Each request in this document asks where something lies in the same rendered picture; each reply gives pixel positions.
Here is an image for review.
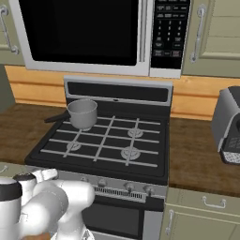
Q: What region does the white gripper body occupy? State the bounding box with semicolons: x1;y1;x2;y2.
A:
31;168;60;184

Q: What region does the black and silver stove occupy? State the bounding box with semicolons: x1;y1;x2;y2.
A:
23;74;174;240

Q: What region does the green drawer front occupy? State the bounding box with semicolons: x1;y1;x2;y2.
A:
164;187;240;225
0;161;34;178

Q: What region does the black oven door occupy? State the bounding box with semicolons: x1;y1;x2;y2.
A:
80;196;166;240

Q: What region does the grey-green cabinet side panel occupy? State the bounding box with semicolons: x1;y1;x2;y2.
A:
0;64;17;114

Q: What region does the green cupboard door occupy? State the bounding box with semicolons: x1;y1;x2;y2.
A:
181;0;240;79
159;204;240;240
0;0;26;67

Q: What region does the silver microwave oven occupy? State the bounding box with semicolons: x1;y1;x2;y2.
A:
8;0;192;80

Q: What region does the grey coffee machine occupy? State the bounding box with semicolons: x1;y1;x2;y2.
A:
210;85;240;166

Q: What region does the grey saucepan with black handle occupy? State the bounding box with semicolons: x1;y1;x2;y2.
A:
44;98;99;132

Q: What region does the silver cupboard door handle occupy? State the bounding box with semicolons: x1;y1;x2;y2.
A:
189;4;208;64
0;5;21;56
164;208;175;237

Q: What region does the silver microwave door handle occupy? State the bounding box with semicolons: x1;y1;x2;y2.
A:
138;0;148;64

